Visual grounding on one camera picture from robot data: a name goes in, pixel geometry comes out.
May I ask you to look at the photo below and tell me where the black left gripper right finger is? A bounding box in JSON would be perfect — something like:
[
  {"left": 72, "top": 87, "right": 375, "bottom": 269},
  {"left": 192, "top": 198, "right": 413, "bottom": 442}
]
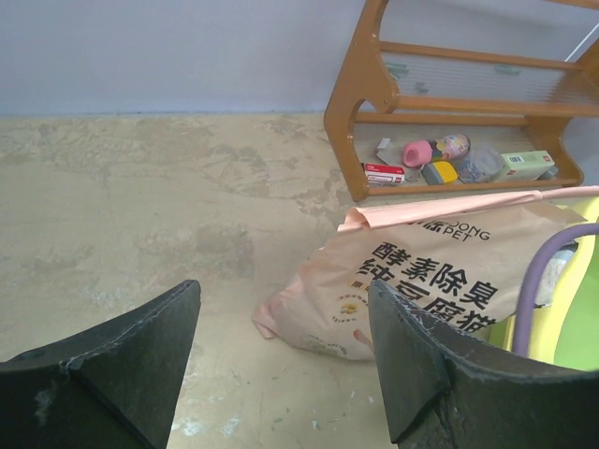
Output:
[{"left": 369, "top": 281, "right": 598, "bottom": 448}]

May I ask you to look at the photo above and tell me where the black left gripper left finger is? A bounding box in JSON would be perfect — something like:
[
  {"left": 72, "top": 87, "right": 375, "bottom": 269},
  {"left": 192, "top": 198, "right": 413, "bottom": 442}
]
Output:
[{"left": 1, "top": 280, "right": 201, "bottom": 448}]

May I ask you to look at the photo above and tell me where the pink cat litter bag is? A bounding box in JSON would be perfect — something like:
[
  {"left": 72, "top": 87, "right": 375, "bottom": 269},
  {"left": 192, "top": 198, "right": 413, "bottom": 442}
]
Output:
[{"left": 253, "top": 186, "right": 598, "bottom": 361}]

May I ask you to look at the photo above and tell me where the yellow green litter box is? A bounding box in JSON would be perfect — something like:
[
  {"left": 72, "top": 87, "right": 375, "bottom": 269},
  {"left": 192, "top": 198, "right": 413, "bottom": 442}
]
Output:
[{"left": 486, "top": 196, "right": 599, "bottom": 373}]

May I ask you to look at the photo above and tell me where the red white staples box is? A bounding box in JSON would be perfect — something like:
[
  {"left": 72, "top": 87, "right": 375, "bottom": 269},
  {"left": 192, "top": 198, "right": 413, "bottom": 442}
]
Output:
[{"left": 361, "top": 163, "right": 405, "bottom": 185}]

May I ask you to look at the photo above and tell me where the pale green box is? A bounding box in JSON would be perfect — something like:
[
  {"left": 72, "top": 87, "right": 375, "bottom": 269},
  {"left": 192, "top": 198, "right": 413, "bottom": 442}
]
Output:
[{"left": 492, "top": 151, "right": 555, "bottom": 182}]

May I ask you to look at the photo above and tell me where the yellow grey eraser block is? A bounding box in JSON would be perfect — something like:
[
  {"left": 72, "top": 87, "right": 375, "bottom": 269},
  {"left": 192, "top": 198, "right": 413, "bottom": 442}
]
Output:
[{"left": 421, "top": 161, "right": 458, "bottom": 185}]

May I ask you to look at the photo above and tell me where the pink patterned bottle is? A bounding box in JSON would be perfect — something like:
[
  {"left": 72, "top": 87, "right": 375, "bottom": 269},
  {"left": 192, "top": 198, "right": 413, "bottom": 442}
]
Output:
[{"left": 402, "top": 134, "right": 471, "bottom": 167}]

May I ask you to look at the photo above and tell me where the orange wooden shelf rack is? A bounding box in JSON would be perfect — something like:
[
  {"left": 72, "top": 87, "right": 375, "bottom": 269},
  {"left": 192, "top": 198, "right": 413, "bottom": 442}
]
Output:
[{"left": 324, "top": 1, "right": 598, "bottom": 201}]

